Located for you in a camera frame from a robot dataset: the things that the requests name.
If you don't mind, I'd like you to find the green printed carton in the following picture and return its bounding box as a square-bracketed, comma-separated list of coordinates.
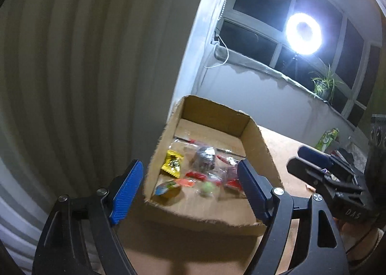
[315, 128, 340, 153]

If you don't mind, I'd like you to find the red snack packet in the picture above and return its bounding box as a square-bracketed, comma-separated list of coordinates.
[221, 167, 246, 192]

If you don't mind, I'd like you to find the white pleated curtain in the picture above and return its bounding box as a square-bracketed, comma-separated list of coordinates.
[0, 0, 218, 275]

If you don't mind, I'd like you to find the jelly cup with colourful lid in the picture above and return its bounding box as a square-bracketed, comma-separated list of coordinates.
[154, 180, 183, 204]

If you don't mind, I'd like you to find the potted spider plant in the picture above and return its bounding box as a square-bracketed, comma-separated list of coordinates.
[309, 64, 344, 103]

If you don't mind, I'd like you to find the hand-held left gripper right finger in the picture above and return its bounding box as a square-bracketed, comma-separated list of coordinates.
[237, 159, 352, 275]

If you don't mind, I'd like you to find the white cable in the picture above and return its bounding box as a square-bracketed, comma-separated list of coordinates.
[203, 32, 230, 69]

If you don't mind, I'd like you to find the yellow candy packet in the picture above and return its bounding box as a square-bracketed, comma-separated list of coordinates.
[161, 150, 185, 178]

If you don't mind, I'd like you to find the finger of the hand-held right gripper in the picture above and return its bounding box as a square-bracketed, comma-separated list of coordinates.
[286, 157, 365, 203]
[297, 146, 364, 180]

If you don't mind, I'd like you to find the tan tablecloth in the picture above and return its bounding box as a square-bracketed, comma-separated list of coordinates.
[121, 126, 386, 275]

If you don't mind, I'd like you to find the dark round snack packet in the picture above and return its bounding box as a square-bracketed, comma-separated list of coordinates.
[188, 145, 218, 171]

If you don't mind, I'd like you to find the green candy in clear wrapper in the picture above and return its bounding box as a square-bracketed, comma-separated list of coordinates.
[196, 180, 221, 199]

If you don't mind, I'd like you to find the ring light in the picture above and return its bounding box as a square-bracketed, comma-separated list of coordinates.
[285, 13, 323, 56]

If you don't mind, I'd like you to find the cardboard box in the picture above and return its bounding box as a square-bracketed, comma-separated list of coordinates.
[142, 95, 284, 237]

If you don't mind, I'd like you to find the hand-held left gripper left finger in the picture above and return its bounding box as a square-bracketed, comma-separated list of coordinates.
[32, 160, 144, 275]

